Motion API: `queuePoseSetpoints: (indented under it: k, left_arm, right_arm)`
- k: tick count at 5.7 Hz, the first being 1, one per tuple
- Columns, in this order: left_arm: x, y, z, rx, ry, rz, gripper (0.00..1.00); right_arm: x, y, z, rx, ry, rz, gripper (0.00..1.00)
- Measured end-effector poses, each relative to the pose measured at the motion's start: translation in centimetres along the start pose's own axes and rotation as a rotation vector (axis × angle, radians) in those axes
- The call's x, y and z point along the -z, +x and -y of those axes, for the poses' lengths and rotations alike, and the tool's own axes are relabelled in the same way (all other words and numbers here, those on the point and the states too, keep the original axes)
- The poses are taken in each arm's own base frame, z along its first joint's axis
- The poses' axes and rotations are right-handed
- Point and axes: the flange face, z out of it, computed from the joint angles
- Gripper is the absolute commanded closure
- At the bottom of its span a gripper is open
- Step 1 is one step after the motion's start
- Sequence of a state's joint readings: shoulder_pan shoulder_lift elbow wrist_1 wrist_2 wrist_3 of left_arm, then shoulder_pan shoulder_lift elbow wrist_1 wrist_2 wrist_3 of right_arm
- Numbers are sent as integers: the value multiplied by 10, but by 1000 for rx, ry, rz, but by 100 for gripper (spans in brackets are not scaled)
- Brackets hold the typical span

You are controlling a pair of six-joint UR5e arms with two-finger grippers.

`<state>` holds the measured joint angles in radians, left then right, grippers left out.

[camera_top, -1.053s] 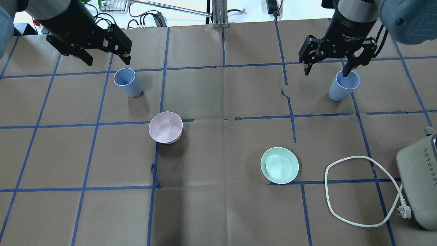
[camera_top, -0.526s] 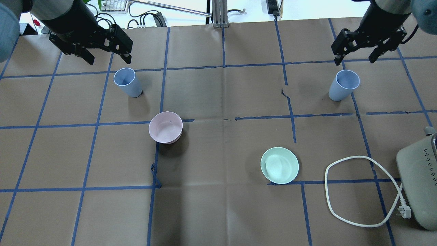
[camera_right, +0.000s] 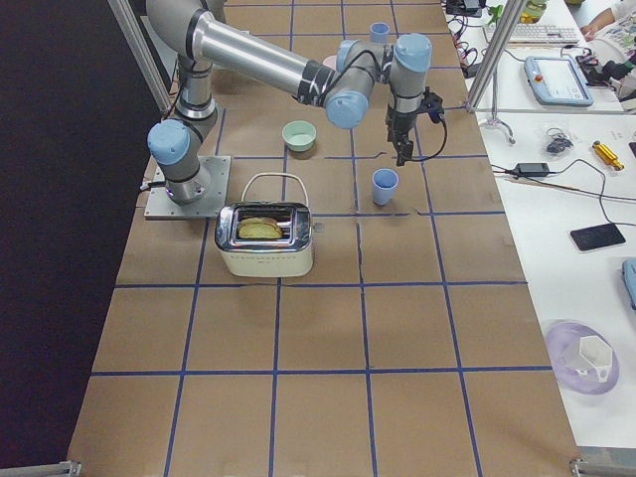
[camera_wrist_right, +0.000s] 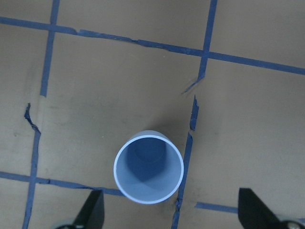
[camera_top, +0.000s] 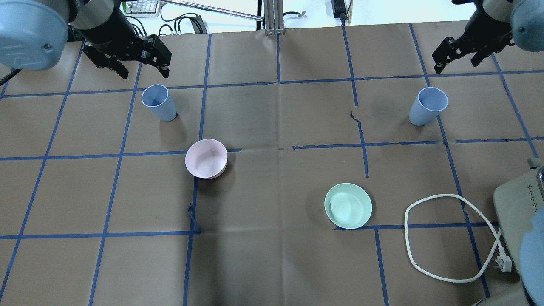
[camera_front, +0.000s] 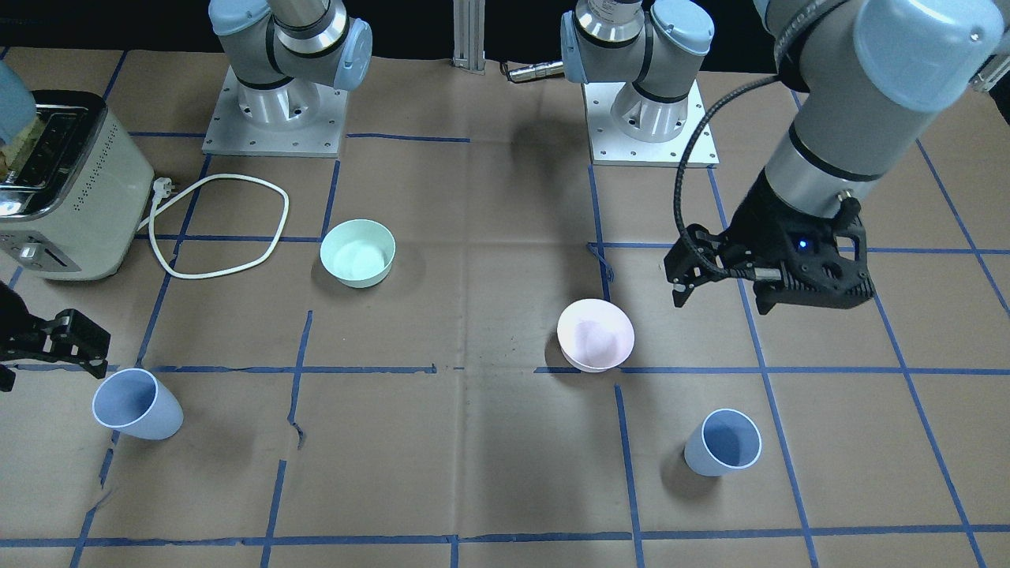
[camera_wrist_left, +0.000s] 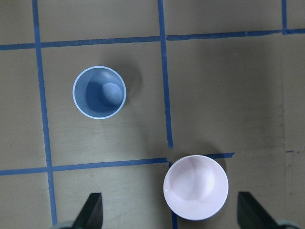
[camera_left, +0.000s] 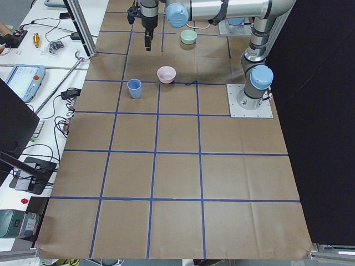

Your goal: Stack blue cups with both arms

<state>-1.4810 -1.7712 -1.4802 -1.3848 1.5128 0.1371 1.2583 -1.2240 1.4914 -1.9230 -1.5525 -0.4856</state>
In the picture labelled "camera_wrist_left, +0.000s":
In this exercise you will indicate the pink bowl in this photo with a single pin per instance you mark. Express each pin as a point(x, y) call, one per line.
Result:
point(195, 187)

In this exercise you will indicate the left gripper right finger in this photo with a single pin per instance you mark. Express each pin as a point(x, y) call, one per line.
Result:
point(251, 215)

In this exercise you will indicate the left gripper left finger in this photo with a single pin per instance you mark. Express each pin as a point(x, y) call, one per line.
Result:
point(91, 214)

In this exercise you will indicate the blue cup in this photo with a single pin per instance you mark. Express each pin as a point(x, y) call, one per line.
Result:
point(99, 92)

